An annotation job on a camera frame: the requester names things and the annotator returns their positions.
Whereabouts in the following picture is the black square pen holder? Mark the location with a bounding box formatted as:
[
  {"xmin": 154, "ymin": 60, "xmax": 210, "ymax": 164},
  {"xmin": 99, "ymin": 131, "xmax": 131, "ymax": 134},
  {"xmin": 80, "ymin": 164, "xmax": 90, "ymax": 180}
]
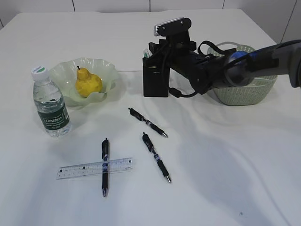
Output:
[{"xmin": 143, "ymin": 57, "xmax": 170, "ymax": 97}]

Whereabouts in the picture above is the clear plastic water bottle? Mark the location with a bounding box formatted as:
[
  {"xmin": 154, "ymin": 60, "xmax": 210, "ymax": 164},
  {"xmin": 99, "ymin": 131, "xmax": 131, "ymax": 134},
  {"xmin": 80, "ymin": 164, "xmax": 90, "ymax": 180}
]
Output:
[{"xmin": 31, "ymin": 66, "xmax": 71, "ymax": 137}]

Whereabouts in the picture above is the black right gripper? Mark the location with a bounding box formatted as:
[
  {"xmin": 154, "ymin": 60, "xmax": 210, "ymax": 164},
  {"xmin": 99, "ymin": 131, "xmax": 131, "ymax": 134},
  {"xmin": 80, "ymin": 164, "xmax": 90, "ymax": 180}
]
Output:
[{"xmin": 145, "ymin": 32, "xmax": 226, "ymax": 95}]

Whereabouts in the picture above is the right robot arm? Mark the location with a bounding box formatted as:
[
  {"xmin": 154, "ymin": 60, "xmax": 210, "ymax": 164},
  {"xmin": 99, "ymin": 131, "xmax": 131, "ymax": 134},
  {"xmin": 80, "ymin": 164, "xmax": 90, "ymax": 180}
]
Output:
[{"xmin": 143, "ymin": 32, "xmax": 301, "ymax": 98}]

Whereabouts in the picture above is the black pen on ruler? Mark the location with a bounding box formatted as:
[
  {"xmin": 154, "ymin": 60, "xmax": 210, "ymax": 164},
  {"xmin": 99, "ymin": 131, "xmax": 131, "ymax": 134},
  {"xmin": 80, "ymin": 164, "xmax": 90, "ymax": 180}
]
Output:
[{"xmin": 102, "ymin": 138, "xmax": 109, "ymax": 197}]

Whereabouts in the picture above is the green glass wavy plate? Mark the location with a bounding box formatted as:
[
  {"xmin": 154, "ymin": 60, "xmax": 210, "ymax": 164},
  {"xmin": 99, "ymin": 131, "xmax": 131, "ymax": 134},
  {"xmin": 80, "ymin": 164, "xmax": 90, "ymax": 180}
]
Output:
[{"xmin": 49, "ymin": 57, "xmax": 119, "ymax": 107}]

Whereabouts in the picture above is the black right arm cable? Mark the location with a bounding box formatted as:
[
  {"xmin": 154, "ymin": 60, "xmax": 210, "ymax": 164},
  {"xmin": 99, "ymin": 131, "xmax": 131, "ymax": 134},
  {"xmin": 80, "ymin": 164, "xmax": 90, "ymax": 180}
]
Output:
[{"xmin": 161, "ymin": 40, "xmax": 250, "ymax": 98}]

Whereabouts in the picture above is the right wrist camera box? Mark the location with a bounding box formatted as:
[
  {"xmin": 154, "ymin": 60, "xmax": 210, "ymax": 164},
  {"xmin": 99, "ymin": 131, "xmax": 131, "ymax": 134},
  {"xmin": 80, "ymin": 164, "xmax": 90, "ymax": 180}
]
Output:
[{"xmin": 154, "ymin": 17, "xmax": 191, "ymax": 37}]

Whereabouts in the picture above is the green plastic woven basket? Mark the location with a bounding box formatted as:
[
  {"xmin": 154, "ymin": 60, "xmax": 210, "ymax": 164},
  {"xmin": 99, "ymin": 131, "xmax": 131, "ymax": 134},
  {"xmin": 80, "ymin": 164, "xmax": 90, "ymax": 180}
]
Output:
[{"xmin": 207, "ymin": 41, "xmax": 278, "ymax": 106}]

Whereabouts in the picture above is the black pen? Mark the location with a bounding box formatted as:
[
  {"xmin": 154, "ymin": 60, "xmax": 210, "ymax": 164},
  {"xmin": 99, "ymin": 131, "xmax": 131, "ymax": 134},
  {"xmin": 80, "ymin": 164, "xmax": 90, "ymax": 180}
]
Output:
[
  {"xmin": 142, "ymin": 132, "xmax": 172, "ymax": 184},
  {"xmin": 102, "ymin": 138, "xmax": 109, "ymax": 197},
  {"xmin": 128, "ymin": 108, "xmax": 168, "ymax": 138}
]

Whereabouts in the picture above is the transparent plastic ruler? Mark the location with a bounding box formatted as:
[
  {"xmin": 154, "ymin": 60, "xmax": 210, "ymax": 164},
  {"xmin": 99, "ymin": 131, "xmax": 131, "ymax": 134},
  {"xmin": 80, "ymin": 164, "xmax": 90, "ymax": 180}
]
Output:
[{"xmin": 56, "ymin": 158, "xmax": 134, "ymax": 179}]

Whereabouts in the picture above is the teal utility knife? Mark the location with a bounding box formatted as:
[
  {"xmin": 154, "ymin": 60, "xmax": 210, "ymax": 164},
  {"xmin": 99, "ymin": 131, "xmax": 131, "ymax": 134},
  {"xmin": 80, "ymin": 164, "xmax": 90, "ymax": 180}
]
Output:
[{"xmin": 143, "ymin": 48, "xmax": 152, "ymax": 58}]

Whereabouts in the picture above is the yellow pear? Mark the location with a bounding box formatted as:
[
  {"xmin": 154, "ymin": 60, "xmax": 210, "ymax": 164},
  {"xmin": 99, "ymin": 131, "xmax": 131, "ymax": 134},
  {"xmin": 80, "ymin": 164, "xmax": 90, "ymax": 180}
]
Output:
[{"xmin": 75, "ymin": 66, "xmax": 103, "ymax": 97}]

